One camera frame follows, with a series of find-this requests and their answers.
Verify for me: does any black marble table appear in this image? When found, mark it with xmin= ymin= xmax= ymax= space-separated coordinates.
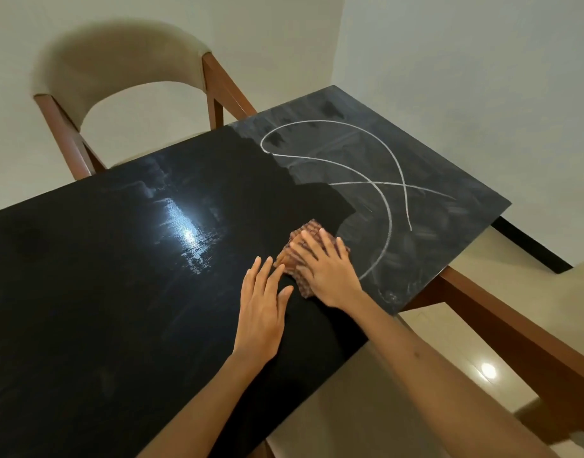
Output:
xmin=0 ymin=84 xmax=512 ymax=458

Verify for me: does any person's left forearm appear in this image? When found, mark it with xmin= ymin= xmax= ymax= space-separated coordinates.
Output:
xmin=139 ymin=350 xmax=273 ymax=458

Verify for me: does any person's right forearm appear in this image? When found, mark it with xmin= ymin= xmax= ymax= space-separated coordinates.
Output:
xmin=347 ymin=293 xmax=560 ymax=458

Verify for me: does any person's left hand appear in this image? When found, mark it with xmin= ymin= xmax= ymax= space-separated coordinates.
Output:
xmin=232 ymin=256 xmax=295 ymax=366

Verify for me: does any person's right hand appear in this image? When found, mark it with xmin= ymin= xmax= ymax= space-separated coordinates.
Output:
xmin=287 ymin=227 xmax=367 ymax=313

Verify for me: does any beige cushioned wooden chair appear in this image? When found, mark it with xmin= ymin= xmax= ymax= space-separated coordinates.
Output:
xmin=265 ymin=257 xmax=584 ymax=458
xmin=32 ymin=18 xmax=258 ymax=181

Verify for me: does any brown striped cloth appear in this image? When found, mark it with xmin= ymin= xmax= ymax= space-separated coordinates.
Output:
xmin=272 ymin=219 xmax=352 ymax=299

